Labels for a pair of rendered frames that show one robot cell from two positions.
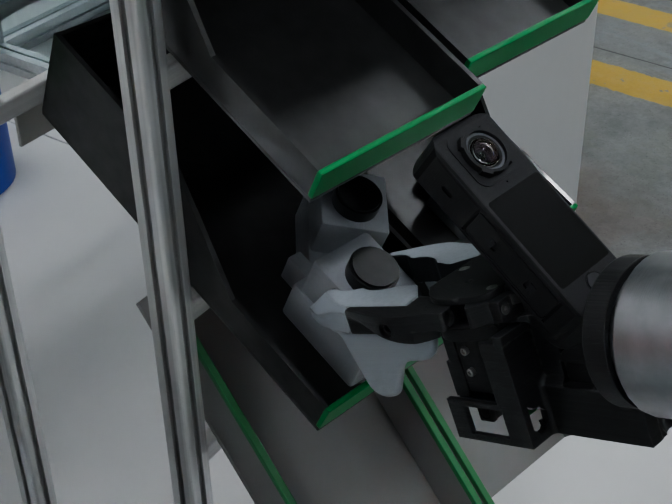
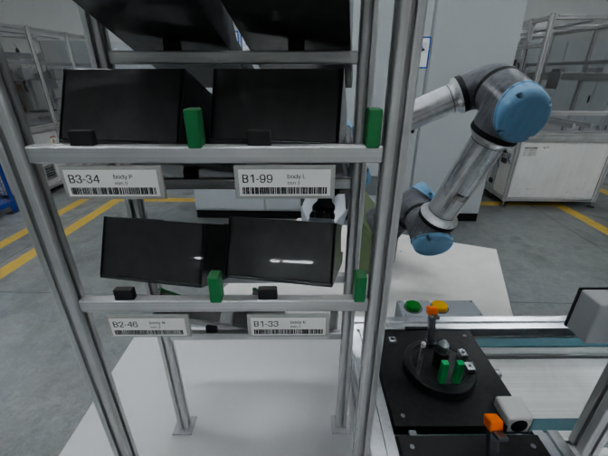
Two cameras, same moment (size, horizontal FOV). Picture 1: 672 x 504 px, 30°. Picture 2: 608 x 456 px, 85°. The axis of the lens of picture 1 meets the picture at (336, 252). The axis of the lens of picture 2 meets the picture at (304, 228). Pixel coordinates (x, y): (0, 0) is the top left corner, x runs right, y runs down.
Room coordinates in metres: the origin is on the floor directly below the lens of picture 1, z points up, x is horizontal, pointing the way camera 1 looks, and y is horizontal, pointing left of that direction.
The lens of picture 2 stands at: (0.94, 0.43, 1.53)
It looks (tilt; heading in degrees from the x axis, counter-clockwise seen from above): 25 degrees down; 234
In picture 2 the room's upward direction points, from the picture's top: straight up
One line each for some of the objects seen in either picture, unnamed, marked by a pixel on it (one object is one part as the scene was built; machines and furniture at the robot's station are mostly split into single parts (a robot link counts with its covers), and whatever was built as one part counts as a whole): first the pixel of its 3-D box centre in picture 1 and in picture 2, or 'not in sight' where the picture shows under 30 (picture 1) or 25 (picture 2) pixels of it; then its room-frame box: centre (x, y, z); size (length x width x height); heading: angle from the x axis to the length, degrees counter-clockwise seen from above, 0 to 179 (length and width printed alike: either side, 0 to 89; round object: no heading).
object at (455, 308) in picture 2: not in sight; (437, 316); (0.23, 0.06, 0.93); 0.21 x 0.07 x 0.06; 144
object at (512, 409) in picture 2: not in sight; (511, 413); (0.40, 0.32, 0.97); 0.05 x 0.05 x 0.04; 54
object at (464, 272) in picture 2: not in sight; (372, 271); (0.10, -0.29, 0.84); 0.90 x 0.70 x 0.03; 122
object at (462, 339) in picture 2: not in sight; (437, 374); (0.42, 0.18, 0.96); 0.24 x 0.24 x 0.02; 54
